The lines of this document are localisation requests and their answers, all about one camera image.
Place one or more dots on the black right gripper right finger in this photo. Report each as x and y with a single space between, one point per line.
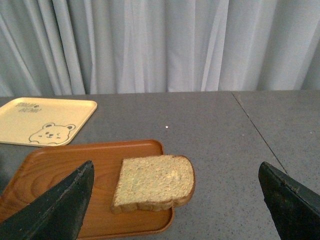
294 208

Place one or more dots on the yellow bear tray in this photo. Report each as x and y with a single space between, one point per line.
42 122

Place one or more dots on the grey-white curtain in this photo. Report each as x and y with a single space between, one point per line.
78 47

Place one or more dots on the slice of wholemeal bread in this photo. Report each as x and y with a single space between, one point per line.
153 183

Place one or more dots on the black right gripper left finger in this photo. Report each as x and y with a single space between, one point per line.
58 213

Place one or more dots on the brown wood-grain tray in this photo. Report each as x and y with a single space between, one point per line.
45 167

